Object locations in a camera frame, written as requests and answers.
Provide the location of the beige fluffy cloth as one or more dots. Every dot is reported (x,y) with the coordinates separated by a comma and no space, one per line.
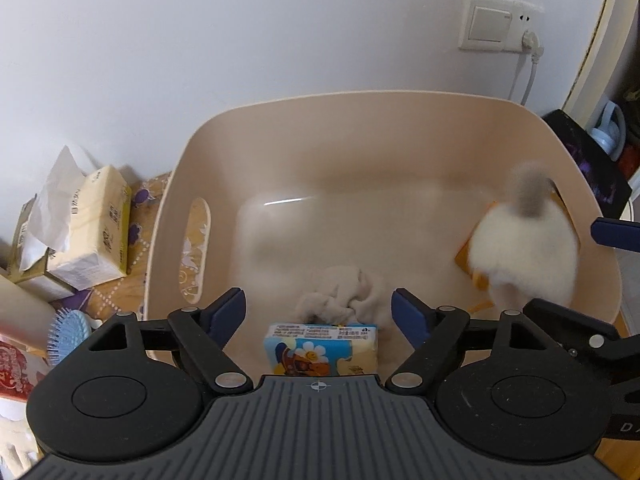
(340,295)

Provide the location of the red packet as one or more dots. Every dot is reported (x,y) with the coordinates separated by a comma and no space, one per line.
(20,370)

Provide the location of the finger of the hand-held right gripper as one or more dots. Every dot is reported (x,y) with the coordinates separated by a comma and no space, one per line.
(617,234)
(575,320)

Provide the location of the white fluffy plush toy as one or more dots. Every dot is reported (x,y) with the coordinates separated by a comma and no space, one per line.
(525,250)

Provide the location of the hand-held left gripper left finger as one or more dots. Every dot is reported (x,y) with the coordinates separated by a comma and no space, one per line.
(231,312)

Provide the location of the white wall switch socket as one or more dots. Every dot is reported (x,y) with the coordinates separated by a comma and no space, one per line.
(487,22)

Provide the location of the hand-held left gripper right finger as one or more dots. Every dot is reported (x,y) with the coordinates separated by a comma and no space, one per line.
(406,312)

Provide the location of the white round object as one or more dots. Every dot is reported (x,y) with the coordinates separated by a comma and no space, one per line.
(631,210)

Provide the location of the light blue plastic container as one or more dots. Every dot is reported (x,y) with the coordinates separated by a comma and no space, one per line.
(607,135)

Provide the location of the yellow tissue pack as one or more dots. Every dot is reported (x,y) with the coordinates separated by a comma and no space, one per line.
(100,220)

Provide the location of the olive cardboard tissue box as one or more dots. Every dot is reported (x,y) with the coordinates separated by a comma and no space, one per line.
(22,255)

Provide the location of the blue hairbrush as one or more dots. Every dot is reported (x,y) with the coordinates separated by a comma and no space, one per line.
(67,332)

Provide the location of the white box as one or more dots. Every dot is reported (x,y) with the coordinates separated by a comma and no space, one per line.
(45,287)

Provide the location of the white door frame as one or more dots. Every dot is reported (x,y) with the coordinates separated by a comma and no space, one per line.
(607,35)

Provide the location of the beige plastic basket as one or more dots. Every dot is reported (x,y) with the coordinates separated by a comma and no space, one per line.
(350,160)

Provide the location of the cartoon print tissue pack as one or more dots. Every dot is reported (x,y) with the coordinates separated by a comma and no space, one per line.
(320,350)

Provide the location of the black bag with purple print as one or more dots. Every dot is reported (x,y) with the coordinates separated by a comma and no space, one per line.
(585,155)

